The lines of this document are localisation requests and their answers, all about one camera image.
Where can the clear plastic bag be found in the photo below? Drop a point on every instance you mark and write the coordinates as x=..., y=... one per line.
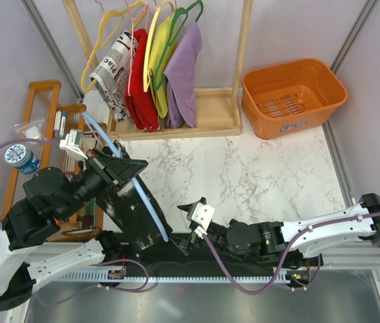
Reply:
x=33, y=129

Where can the light blue hanger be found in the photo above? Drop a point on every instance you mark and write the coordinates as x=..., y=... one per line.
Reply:
x=92, y=123

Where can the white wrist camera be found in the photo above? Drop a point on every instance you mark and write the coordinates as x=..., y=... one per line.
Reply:
x=72, y=145
x=200, y=218

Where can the orange wooden shelf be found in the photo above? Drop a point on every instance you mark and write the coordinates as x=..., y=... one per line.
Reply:
x=43, y=103

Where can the white marker pens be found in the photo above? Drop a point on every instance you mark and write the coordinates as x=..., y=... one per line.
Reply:
x=59, y=125

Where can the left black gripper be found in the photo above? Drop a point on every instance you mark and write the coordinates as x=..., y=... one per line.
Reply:
x=117, y=172

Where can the newspaper print garment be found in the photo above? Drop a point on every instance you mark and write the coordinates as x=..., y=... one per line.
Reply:
x=112, y=76

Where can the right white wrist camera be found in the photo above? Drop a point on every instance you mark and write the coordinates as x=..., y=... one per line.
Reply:
x=200, y=218

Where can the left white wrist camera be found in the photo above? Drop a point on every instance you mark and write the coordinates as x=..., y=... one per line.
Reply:
x=72, y=145

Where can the yellow-green garment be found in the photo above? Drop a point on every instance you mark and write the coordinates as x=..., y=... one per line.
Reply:
x=159, y=57

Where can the pink hanger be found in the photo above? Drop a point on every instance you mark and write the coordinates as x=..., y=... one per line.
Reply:
x=136, y=40

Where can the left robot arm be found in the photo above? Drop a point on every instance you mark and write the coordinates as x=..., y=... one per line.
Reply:
x=50, y=198

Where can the black white-stained trousers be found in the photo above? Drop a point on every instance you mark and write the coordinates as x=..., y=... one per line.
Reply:
x=128, y=212

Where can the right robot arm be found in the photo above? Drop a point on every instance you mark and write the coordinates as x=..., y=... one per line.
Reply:
x=290, y=243

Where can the orange plastic basket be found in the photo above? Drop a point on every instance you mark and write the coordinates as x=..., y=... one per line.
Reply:
x=289, y=97

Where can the purple garment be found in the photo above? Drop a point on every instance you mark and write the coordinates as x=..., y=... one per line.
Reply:
x=180, y=79

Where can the white cable duct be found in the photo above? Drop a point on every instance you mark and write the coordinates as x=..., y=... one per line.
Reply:
x=118, y=274

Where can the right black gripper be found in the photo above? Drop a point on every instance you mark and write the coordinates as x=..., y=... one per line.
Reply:
x=184, y=245

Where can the blue white round tin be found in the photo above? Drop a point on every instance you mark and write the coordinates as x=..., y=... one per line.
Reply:
x=22, y=158

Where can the red garment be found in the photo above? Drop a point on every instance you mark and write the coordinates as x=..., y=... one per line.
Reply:
x=139, y=103

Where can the wooden clothes rack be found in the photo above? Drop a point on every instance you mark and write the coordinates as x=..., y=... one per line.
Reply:
x=217, y=108

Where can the aluminium frame rail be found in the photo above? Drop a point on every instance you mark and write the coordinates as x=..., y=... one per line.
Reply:
x=361, y=257

